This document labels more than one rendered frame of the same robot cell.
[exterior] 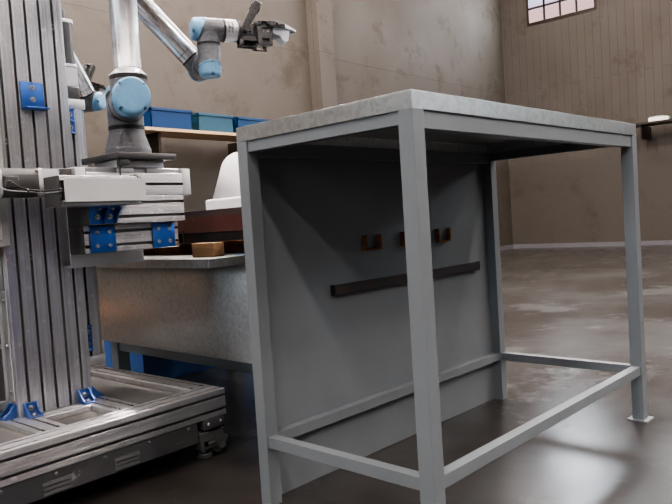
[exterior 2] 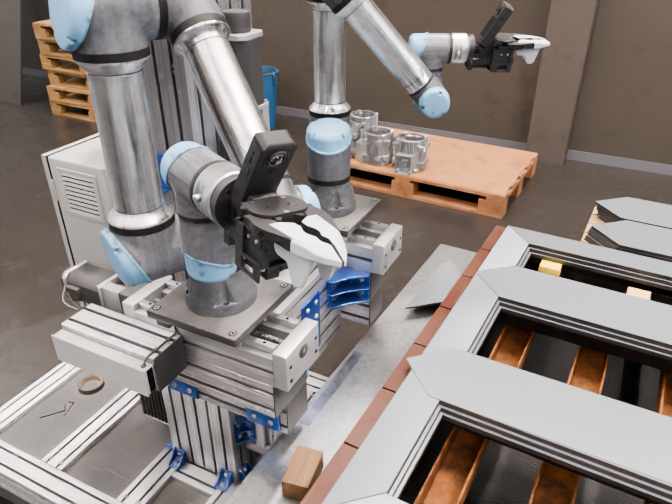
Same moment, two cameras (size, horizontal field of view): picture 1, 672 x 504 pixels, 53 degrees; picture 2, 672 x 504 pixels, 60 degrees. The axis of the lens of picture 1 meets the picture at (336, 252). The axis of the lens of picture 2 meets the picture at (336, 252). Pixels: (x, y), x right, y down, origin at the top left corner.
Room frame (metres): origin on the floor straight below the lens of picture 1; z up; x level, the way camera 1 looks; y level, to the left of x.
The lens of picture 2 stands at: (2.27, -0.39, 1.75)
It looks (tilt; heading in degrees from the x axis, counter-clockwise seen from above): 30 degrees down; 76
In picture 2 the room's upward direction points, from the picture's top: straight up
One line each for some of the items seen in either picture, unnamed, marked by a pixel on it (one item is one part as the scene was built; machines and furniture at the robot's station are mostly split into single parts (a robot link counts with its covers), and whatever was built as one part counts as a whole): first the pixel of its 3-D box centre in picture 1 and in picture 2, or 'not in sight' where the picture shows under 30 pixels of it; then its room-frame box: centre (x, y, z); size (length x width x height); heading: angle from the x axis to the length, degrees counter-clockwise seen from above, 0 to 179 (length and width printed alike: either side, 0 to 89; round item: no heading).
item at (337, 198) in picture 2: not in sight; (328, 189); (2.62, 1.05, 1.09); 0.15 x 0.15 x 0.10
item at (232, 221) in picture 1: (184, 225); (405, 376); (2.69, 0.59, 0.80); 1.62 x 0.04 x 0.06; 46
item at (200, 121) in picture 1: (205, 125); not in sight; (7.22, 1.29, 1.86); 0.48 x 0.36 x 0.19; 139
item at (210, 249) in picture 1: (208, 249); (303, 473); (2.41, 0.45, 0.70); 0.10 x 0.06 x 0.05; 59
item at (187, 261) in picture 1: (133, 261); (392, 354); (2.74, 0.82, 0.66); 1.30 x 0.20 x 0.03; 46
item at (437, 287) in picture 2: not in sight; (446, 287); (3.01, 1.05, 0.70); 0.39 x 0.12 x 0.04; 46
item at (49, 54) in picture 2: not in sight; (119, 67); (1.67, 5.80, 0.43); 1.24 x 0.84 x 0.87; 139
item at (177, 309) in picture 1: (154, 305); not in sight; (2.80, 0.76, 0.47); 1.30 x 0.04 x 0.35; 46
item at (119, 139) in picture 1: (127, 141); (219, 276); (2.29, 0.67, 1.09); 0.15 x 0.15 x 0.10
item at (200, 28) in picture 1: (207, 30); (200, 178); (2.27, 0.38, 1.43); 0.11 x 0.08 x 0.09; 113
